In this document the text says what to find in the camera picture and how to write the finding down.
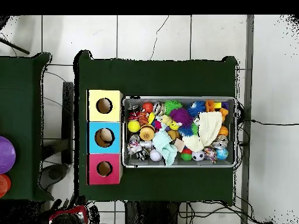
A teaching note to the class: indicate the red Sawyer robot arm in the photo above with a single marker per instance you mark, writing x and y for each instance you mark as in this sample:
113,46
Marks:
70,211

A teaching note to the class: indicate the shallow silver mesh bin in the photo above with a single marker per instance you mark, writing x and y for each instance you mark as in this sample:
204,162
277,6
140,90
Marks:
177,163

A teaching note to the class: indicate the wooden box with three holes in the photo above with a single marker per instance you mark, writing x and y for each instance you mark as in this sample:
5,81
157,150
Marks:
93,137

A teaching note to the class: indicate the toy hamburger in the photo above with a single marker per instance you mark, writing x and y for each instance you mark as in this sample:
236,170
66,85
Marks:
147,133

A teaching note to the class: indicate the yellow ball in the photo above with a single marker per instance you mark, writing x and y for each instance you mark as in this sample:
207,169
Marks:
133,126

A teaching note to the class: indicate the orange red ball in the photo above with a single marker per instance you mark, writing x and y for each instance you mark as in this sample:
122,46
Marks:
147,107

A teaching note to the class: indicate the crushed red can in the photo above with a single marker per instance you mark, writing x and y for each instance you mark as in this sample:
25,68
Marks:
133,116

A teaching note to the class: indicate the yellow plush duck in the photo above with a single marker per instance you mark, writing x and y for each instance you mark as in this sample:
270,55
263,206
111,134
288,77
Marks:
171,122

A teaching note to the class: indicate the mint green cloth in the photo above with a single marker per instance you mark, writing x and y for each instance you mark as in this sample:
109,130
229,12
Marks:
163,142

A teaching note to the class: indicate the purple spiky rubber toy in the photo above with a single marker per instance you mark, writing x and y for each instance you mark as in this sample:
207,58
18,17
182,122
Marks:
181,116

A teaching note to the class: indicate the dark green tablecloth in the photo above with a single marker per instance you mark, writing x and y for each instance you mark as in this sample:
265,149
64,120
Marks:
158,79
21,105

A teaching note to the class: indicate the cream knitted cloth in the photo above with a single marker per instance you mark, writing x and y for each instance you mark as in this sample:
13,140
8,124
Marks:
210,126

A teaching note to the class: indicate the large purple ball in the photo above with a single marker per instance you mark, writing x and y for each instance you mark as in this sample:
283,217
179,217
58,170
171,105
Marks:
6,155

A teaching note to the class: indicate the orange round disc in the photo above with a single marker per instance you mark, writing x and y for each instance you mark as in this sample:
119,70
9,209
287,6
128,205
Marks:
4,185

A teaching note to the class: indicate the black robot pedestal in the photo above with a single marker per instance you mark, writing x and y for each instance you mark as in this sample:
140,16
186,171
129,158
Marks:
151,213

